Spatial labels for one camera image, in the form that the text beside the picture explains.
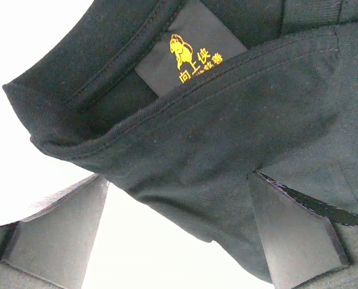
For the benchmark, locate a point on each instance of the black daisy t-shirt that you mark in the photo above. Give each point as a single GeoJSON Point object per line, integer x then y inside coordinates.
{"type": "Point", "coordinates": [178, 102]}

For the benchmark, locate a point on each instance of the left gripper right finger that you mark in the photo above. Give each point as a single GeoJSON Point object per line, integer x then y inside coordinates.
{"type": "Point", "coordinates": [307, 242]}

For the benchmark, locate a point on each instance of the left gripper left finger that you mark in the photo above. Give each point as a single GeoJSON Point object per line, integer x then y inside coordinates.
{"type": "Point", "coordinates": [52, 248]}

